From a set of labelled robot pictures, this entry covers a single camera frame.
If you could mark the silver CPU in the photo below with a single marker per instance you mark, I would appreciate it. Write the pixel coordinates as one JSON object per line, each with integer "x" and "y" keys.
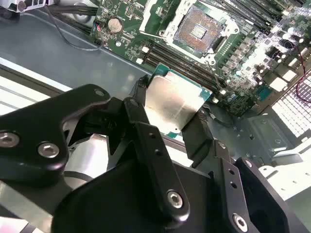
{"x": 170, "y": 102}

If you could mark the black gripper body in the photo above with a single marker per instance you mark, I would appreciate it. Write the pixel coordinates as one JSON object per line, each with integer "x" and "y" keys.
{"x": 116, "y": 201}

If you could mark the metal socket cover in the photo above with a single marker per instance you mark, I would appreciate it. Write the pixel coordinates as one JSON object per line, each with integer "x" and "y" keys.
{"x": 147, "y": 20}

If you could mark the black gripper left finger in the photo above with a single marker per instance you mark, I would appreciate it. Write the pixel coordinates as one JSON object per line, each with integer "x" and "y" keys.
{"x": 36, "y": 136}

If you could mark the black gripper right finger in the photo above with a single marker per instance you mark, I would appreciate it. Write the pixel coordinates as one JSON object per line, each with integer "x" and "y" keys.
{"x": 243, "y": 194}

